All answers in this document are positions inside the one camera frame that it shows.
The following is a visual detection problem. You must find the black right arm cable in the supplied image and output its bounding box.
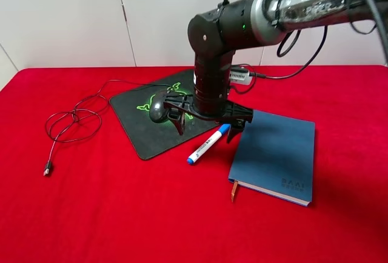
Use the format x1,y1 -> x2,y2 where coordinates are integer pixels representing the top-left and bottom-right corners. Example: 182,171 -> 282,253
211,0 -> 388,95

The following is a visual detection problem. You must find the black computer mouse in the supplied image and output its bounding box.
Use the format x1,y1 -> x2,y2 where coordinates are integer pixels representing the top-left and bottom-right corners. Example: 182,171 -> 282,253
149,90 -> 170,124

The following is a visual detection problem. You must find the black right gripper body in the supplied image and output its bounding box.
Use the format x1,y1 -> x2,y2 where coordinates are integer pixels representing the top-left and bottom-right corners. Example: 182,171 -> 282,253
164,92 -> 253,124

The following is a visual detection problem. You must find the white blue marker pen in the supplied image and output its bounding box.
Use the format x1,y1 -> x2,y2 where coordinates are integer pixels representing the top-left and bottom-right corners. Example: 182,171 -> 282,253
187,124 -> 230,165

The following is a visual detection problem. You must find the blue BAAI notebook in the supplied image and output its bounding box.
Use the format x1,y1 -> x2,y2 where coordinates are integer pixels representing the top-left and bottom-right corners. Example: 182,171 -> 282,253
228,110 -> 315,206

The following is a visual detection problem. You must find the black green Razer mouse pad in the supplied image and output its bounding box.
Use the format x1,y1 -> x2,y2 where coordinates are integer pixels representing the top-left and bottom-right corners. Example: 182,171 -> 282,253
110,69 -> 220,160

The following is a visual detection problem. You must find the red table cloth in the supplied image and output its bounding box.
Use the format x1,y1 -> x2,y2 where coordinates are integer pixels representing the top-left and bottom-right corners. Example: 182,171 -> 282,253
1,65 -> 387,262

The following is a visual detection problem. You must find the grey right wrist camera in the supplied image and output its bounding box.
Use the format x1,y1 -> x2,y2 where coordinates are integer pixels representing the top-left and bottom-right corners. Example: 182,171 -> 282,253
229,65 -> 253,85

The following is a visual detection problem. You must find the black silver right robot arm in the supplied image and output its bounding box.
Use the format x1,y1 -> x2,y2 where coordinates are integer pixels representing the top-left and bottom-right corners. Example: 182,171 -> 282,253
163,0 -> 387,138

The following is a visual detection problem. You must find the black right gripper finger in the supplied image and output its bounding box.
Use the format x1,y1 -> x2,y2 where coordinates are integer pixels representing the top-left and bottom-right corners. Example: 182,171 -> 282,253
227,119 -> 246,144
167,108 -> 186,136

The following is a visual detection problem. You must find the black mouse USB cable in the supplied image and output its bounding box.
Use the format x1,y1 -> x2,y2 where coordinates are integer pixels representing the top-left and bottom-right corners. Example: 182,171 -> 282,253
42,79 -> 170,177

